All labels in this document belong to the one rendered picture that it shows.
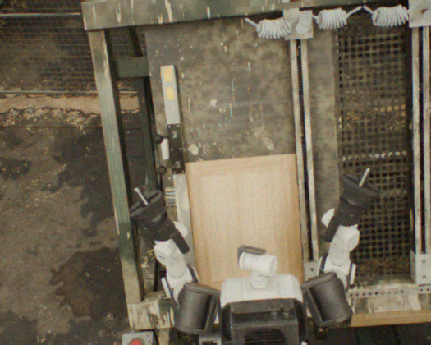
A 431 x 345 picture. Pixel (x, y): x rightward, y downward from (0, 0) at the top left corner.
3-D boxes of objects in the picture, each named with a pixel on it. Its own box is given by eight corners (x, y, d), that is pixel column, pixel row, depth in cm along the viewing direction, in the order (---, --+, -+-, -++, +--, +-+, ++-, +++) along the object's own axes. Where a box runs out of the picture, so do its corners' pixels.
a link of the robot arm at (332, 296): (352, 304, 193) (350, 313, 180) (327, 312, 195) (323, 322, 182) (337, 270, 194) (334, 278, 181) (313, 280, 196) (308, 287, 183)
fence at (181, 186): (187, 294, 241) (186, 298, 237) (161, 66, 219) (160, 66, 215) (199, 293, 240) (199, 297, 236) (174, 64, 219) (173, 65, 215)
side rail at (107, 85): (130, 292, 248) (126, 304, 237) (94, 31, 223) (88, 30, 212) (144, 292, 247) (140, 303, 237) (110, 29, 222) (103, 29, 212)
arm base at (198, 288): (209, 332, 194) (213, 339, 183) (172, 324, 193) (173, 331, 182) (219, 287, 196) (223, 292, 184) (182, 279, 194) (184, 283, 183)
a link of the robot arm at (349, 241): (360, 228, 189) (358, 248, 199) (341, 210, 194) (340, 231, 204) (346, 239, 187) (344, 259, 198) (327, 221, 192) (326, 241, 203)
